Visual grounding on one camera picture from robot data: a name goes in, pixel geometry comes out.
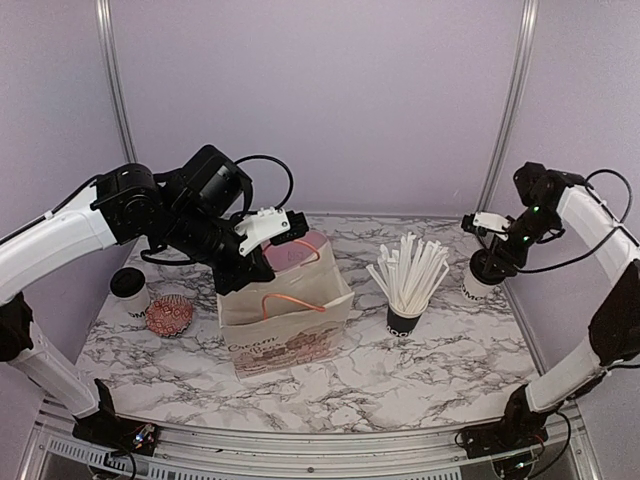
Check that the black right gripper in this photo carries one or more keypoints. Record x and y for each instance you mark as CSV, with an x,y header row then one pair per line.
x,y
502,249

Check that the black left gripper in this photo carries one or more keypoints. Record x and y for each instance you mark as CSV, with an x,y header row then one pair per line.
x,y
254,269

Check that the white paper takeout bag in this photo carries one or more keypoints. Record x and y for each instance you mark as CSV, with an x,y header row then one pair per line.
x,y
296,319

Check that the black plastic cup lid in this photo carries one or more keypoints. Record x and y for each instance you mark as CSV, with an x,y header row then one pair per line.
x,y
485,271

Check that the white paper coffee cup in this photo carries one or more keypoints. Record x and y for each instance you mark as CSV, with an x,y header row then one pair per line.
x,y
136,304

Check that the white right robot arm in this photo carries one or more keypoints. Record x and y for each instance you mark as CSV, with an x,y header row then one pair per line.
x,y
552,309

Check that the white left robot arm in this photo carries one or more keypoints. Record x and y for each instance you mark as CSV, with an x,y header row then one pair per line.
x,y
202,209

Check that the pink round plate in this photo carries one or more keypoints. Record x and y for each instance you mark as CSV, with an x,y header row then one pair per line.
x,y
295,253

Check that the red patterned small bowl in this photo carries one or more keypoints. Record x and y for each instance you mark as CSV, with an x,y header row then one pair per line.
x,y
169,315

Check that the bundle of white wrapped straws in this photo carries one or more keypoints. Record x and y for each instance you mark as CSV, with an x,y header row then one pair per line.
x,y
410,274

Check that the black cup holding straws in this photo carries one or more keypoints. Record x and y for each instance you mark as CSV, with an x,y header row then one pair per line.
x,y
400,324

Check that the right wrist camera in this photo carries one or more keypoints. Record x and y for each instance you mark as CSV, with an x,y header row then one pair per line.
x,y
483,223

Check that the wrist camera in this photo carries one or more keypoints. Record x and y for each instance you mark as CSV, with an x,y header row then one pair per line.
x,y
483,223
272,225

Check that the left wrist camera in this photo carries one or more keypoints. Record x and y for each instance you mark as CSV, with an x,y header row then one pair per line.
x,y
272,225

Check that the right aluminium frame post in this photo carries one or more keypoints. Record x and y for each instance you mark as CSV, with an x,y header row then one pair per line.
x,y
514,96

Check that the aluminium frame post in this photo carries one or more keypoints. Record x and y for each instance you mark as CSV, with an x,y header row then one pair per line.
x,y
514,96
109,51

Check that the left aluminium frame post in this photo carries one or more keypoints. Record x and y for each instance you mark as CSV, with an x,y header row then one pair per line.
x,y
109,51

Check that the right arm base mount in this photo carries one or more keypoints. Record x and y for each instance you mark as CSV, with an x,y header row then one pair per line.
x,y
488,439

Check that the aluminium front rail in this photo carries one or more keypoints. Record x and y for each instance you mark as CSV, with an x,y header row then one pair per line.
x,y
187,452

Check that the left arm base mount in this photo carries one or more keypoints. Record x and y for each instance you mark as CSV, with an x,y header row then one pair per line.
x,y
115,430

